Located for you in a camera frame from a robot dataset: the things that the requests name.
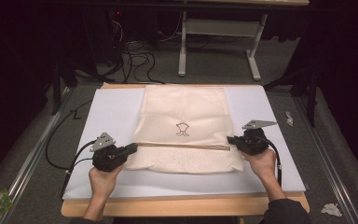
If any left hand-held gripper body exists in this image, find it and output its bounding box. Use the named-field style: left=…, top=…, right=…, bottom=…
left=89, top=132, right=126, bottom=173

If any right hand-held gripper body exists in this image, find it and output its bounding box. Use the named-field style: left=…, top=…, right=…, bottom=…
left=241, top=119, right=278, bottom=157

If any cream mesh laundry bag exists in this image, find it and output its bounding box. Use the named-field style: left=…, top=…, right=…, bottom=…
left=124, top=85, right=244, bottom=175

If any person's right hand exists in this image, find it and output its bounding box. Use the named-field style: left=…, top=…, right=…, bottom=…
left=241, top=147, right=277, bottom=182

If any person's left hand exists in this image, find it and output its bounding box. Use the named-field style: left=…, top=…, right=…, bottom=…
left=88, top=164, right=125, bottom=199

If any white foam board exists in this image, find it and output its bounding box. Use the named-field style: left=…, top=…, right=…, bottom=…
left=62, top=85, right=307, bottom=201

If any person's left dark sleeve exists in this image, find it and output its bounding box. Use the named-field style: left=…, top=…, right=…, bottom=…
left=69, top=217, right=106, bottom=224

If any person's dark sleeve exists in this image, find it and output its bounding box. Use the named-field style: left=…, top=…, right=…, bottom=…
left=69, top=217, right=106, bottom=224
left=260, top=198, right=311, bottom=224

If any black stand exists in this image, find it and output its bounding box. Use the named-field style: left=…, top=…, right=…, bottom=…
left=49, top=55, right=79, bottom=117
left=262, top=66, right=321, bottom=129

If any person's right dark sleeve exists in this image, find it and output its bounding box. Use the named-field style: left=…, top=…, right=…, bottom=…
left=260, top=198, right=311, bottom=224

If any crumpled white paper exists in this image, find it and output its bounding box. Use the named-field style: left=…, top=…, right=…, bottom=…
left=320, top=203, right=343, bottom=217

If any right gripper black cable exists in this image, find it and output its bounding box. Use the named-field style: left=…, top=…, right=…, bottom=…
left=255, top=134, right=283, bottom=188

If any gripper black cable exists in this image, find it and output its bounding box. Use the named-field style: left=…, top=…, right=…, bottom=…
left=255, top=134, right=283, bottom=188
left=45, top=99, right=98, bottom=200

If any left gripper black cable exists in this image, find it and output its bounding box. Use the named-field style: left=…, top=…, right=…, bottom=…
left=45, top=99, right=98, bottom=200

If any metal floor rail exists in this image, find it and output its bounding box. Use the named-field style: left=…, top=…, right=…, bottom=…
left=0, top=87, right=73, bottom=224
left=292, top=92, right=357, bottom=224

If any black floor cable bundle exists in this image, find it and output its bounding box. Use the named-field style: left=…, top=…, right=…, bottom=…
left=105, top=18, right=166, bottom=85

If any white metal desk frame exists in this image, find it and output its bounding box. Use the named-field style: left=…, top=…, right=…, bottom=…
left=177, top=0, right=310, bottom=82

